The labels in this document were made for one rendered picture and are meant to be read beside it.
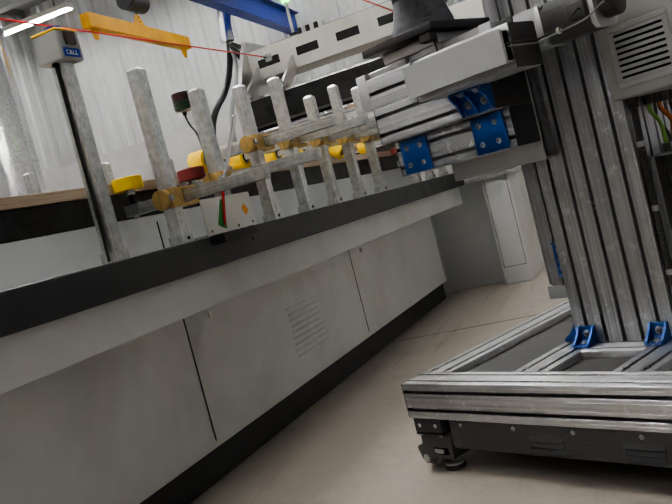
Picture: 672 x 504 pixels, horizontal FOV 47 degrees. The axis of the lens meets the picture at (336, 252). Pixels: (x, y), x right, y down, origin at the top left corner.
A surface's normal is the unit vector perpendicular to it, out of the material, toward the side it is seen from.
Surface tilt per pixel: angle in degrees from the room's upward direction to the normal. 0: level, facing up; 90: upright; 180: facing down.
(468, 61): 90
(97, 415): 90
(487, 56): 90
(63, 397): 90
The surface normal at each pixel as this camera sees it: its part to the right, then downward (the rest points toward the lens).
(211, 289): 0.88, -0.20
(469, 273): -0.39, 0.16
